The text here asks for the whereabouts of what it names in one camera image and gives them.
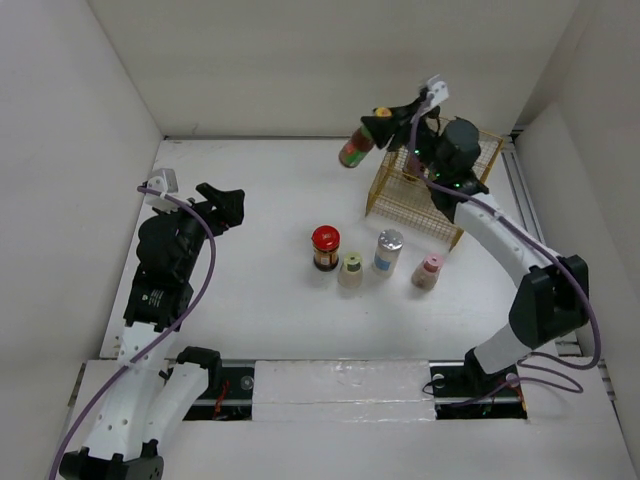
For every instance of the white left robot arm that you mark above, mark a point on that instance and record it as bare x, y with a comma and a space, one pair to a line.
121, 432

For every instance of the pink-cap spice shaker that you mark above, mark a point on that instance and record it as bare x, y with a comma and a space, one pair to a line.
426, 274

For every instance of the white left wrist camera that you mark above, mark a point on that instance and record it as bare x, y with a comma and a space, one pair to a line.
163, 180

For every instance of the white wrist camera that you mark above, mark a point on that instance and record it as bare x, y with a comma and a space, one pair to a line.
434, 91
163, 180

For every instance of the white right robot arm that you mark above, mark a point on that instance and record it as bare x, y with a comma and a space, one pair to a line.
552, 291

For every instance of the yellow wire mesh basket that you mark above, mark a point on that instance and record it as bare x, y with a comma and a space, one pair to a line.
405, 199

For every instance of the red-lid dark sauce jar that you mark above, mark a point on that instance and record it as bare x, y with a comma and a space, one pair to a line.
325, 242

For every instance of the green-cap spice shaker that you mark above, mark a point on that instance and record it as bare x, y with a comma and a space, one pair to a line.
351, 273

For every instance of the silver-cap white shaker bottle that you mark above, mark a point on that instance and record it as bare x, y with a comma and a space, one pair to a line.
388, 249

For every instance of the yellow-cap sauce bottle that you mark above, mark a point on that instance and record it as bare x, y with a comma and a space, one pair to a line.
359, 144

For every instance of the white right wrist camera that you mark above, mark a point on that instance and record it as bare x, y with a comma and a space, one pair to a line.
434, 91

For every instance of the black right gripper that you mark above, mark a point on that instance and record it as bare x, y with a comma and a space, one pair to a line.
384, 127

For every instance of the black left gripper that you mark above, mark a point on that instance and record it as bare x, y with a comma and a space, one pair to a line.
227, 207

